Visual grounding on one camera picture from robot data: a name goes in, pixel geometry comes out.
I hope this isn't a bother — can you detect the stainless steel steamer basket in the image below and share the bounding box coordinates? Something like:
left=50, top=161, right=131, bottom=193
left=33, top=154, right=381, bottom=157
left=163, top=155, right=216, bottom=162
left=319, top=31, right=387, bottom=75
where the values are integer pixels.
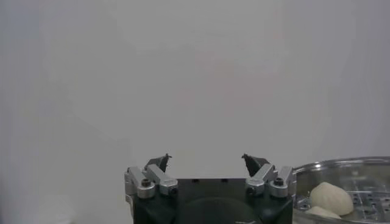
left=291, top=156, right=390, bottom=224

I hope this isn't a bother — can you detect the white steamed baozi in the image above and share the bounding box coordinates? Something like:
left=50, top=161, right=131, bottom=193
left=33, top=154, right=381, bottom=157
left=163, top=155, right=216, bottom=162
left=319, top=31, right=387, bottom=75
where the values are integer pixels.
left=304, top=206, right=342, bottom=220
left=309, top=181, right=354, bottom=216

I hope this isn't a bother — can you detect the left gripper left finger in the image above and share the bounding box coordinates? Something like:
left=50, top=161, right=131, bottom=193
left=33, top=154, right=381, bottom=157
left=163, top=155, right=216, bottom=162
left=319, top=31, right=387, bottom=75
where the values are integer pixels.
left=124, top=153, right=179, bottom=200

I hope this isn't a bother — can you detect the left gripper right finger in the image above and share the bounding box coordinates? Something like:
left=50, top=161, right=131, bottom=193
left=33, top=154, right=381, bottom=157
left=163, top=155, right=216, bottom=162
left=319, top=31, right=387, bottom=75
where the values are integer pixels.
left=241, top=153, right=297, bottom=198

